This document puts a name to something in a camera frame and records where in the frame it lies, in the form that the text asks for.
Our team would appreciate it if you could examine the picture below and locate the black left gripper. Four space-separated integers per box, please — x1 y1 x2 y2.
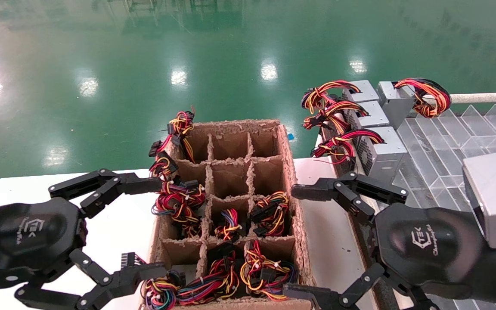
0 169 167 310

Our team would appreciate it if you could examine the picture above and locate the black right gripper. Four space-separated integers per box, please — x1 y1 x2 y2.
282 171 496 310

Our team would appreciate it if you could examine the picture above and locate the power supply with coloured cables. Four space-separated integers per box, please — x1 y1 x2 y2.
121 252 186 310
239 239 304 302
310 126 409 195
377 77 452 130
303 100 390 132
214 208 247 242
175 179 208 238
249 192 292 238
149 152 188 224
302 80 380 110
177 242 241 307

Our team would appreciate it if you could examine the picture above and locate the brown cardboard divider box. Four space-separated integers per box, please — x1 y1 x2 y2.
140 119 317 310

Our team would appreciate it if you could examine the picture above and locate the white horizontal conveyor rod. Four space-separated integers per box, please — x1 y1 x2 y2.
449 92 496 105

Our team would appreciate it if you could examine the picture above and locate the wire bundle at box corner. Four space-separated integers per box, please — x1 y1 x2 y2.
148 108 196 163

